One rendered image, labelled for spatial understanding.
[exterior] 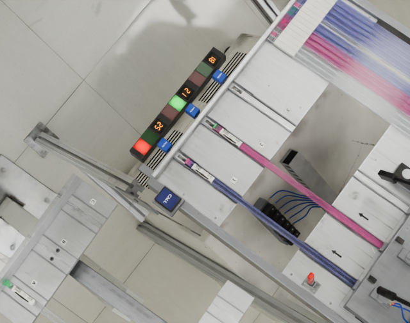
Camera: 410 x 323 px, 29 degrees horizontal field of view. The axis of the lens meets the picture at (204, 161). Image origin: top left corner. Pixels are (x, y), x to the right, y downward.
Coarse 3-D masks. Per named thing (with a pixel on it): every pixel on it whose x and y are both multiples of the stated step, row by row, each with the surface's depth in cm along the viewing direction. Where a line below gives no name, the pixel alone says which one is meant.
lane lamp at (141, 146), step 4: (140, 140) 196; (136, 144) 196; (140, 144) 196; (144, 144) 196; (148, 144) 196; (136, 148) 196; (140, 148) 196; (144, 148) 196; (148, 148) 196; (140, 152) 195; (144, 152) 195
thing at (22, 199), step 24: (0, 168) 246; (0, 192) 247; (24, 192) 252; (48, 192) 256; (0, 216) 244; (24, 216) 233; (0, 240) 251; (96, 264) 199; (120, 288) 182; (120, 312) 181
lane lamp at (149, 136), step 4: (148, 132) 197; (152, 132) 197; (144, 136) 196; (148, 136) 196; (152, 136) 196; (156, 136) 196; (144, 140) 196; (148, 140) 196; (152, 140) 196; (156, 140) 196; (152, 144) 196
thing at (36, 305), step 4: (8, 280) 177; (8, 284) 177; (12, 284) 177; (36, 304) 175; (40, 304) 175; (36, 308) 174; (40, 308) 174; (44, 308) 174; (40, 312) 174; (44, 312) 174; (48, 312) 174; (52, 312) 175; (48, 316) 174; (52, 316) 174; (56, 316) 174; (52, 320) 173; (56, 320) 173; (60, 320) 173
